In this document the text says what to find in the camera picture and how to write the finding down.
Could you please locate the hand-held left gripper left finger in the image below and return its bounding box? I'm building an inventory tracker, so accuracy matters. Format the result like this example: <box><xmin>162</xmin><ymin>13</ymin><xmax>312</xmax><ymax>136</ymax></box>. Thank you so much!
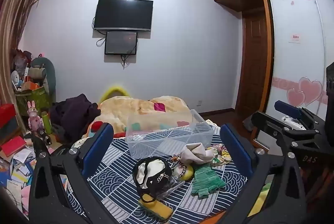
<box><xmin>28</xmin><ymin>123</ymin><xmax>123</xmax><ymax>224</ymax></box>

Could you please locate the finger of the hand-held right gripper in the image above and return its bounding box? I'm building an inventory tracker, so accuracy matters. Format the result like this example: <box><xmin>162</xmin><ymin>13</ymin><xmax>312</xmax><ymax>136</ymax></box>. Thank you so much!
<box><xmin>274</xmin><ymin>100</ymin><xmax>325</xmax><ymax>134</ymax></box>
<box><xmin>250</xmin><ymin>111</ymin><xmax>334</xmax><ymax>170</ymax></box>

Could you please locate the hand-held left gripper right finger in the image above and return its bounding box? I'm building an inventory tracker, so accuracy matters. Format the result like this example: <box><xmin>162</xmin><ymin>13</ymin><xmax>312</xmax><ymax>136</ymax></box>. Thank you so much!
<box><xmin>220</xmin><ymin>123</ymin><xmax>307</xmax><ymax>224</ymax></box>

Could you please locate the beige knit hat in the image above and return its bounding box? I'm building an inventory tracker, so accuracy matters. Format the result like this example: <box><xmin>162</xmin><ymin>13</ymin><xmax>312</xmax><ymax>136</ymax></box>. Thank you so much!
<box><xmin>180</xmin><ymin>143</ymin><xmax>215</xmax><ymax>168</ymax></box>

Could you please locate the green knit cloth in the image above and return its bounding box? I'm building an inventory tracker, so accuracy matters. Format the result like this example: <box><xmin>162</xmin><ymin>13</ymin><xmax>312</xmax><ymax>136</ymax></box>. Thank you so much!
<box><xmin>191</xmin><ymin>163</ymin><xmax>227</xmax><ymax>199</ymax></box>

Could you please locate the black and white cloth bag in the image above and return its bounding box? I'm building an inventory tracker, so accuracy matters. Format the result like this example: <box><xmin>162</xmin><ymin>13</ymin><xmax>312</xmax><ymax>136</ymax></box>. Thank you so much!
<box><xmin>132</xmin><ymin>156</ymin><xmax>173</xmax><ymax>201</ymax></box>

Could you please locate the clear plastic storage box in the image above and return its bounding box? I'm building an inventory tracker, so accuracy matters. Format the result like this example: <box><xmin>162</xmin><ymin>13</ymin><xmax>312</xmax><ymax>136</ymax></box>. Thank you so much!
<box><xmin>125</xmin><ymin>109</ymin><xmax>215</xmax><ymax>160</ymax></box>

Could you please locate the white game controller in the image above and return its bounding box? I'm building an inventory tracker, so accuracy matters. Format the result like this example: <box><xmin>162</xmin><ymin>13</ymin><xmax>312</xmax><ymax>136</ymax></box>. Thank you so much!
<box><xmin>280</xmin><ymin>115</ymin><xmax>307</xmax><ymax>131</ymax></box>

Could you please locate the floral cloth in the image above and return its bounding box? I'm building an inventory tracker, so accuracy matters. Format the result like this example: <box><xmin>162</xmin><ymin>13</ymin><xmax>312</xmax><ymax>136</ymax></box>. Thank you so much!
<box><xmin>209</xmin><ymin>144</ymin><xmax>232</xmax><ymax>167</ymax></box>

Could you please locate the blue patterned bed sheet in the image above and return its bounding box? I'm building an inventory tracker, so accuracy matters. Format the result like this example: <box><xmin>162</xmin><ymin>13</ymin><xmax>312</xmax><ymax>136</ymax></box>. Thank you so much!
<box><xmin>61</xmin><ymin>122</ymin><xmax>263</xmax><ymax>224</ymax></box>

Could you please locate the dark purple clothing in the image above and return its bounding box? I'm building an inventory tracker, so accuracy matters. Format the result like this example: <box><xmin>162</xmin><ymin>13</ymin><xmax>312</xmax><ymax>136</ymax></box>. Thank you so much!
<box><xmin>49</xmin><ymin>94</ymin><xmax>101</xmax><ymax>144</ymax></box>

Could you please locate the beige patchwork blanket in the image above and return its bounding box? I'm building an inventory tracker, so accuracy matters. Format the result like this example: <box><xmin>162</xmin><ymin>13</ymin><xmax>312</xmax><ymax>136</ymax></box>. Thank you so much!
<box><xmin>86</xmin><ymin>95</ymin><xmax>194</xmax><ymax>139</ymax></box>

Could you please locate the wardrobe with white sliding doors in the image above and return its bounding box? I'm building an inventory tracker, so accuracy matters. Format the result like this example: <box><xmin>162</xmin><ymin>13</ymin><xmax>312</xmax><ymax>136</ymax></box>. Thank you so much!
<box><xmin>262</xmin><ymin>0</ymin><xmax>334</xmax><ymax>122</ymax></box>

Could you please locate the black flashlight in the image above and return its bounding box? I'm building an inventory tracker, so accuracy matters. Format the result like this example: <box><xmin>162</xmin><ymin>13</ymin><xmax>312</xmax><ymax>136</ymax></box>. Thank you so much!
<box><xmin>36</xmin><ymin>127</ymin><xmax>52</xmax><ymax>146</ymax></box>

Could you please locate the brown wooden door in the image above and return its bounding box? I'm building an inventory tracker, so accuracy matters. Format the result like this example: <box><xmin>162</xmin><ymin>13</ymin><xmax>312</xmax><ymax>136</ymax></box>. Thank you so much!
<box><xmin>235</xmin><ymin>10</ymin><xmax>272</xmax><ymax>115</ymax></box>

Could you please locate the green cylindrical bottle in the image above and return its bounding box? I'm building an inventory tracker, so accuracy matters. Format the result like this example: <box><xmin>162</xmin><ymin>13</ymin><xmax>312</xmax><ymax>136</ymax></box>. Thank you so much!
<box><xmin>41</xmin><ymin>111</ymin><xmax>54</xmax><ymax>136</ymax></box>

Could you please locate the yellow round plush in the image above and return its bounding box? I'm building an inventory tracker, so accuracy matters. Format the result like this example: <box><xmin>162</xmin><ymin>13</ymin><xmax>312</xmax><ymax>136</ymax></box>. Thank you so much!
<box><xmin>173</xmin><ymin>165</ymin><xmax>194</xmax><ymax>182</ymax></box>

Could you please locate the yellow green cloth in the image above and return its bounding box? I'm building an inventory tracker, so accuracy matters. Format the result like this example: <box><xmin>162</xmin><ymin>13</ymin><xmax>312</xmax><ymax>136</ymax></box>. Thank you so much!
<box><xmin>247</xmin><ymin>182</ymin><xmax>272</xmax><ymax>217</ymax></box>

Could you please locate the yellow plush cushion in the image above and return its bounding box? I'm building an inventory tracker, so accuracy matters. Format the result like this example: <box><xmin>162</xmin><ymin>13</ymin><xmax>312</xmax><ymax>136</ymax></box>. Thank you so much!
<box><xmin>99</xmin><ymin>85</ymin><xmax>131</xmax><ymax>105</ymax></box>

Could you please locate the pink rabbit toy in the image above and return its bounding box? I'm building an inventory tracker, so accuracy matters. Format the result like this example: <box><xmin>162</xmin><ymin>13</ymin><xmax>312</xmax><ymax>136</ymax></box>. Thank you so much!
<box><xmin>27</xmin><ymin>100</ymin><xmax>44</xmax><ymax>132</ymax></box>

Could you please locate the clear plastic wrapper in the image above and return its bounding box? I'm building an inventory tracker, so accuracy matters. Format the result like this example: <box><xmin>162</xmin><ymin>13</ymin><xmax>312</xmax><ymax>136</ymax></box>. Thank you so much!
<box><xmin>160</xmin><ymin>178</ymin><xmax>186</xmax><ymax>200</ymax></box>

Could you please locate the green storage bin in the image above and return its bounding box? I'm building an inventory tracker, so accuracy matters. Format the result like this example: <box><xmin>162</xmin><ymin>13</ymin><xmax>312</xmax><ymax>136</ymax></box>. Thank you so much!
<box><xmin>15</xmin><ymin>85</ymin><xmax>53</xmax><ymax>117</ymax></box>

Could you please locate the yellow sponge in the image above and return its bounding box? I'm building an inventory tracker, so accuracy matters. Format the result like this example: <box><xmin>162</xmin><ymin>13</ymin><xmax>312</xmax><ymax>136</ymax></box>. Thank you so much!
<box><xmin>138</xmin><ymin>193</ymin><xmax>174</xmax><ymax>221</ymax></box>

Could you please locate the red book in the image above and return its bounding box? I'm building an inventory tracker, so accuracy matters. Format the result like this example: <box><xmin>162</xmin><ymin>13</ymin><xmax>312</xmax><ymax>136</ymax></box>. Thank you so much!
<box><xmin>1</xmin><ymin>135</ymin><xmax>28</xmax><ymax>158</ymax></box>

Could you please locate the pile of papers and books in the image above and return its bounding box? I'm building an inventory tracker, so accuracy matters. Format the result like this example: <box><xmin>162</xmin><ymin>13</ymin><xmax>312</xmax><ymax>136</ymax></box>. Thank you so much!
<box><xmin>0</xmin><ymin>146</ymin><xmax>37</xmax><ymax>215</ymax></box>

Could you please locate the grey green plush toy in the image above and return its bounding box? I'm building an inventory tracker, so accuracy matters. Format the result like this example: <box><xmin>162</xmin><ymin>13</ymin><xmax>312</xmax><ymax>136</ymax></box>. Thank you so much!
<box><xmin>27</xmin><ymin>55</ymin><xmax>57</xmax><ymax>102</ymax></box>

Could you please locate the red box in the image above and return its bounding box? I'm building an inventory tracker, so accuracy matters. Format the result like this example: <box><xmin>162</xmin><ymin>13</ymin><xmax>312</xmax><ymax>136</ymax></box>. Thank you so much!
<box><xmin>0</xmin><ymin>103</ymin><xmax>18</xmax><ymax>128</ymax></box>

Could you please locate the small black monitor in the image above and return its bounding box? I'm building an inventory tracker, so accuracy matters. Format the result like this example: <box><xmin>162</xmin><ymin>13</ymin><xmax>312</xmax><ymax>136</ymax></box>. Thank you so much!
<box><xmin>104</xmin><ymin>31</ymin><xmax>138</xmax><ymax>56</ymax></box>

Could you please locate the brown striped curtain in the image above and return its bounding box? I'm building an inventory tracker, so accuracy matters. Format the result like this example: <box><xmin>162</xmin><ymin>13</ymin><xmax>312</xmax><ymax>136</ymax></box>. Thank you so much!
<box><xmin>0</xmin><ymin>0</ymin><xmax>47</xmax><ymax>106</ymax></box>

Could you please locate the monitor cable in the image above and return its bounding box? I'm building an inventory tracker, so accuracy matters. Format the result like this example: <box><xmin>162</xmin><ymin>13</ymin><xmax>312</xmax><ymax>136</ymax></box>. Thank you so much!
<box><xmin>120</xmin><ymin>54</ymin><xmax>131</xmax><ymax>69</ymax></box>

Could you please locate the television cable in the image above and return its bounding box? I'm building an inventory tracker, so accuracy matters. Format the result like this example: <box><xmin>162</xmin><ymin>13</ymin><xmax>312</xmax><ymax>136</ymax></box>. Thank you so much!
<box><xmin>91</xmin><ymin>16</ymin><xmax>108</xmax><ymax>48</ymax></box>

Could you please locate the black wall television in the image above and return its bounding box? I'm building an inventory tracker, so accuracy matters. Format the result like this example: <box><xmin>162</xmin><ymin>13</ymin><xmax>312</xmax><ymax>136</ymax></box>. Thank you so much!
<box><xmin>93</xmin><ymin>0</ymin><xmax>154</xmax><ymax>31</ymax></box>

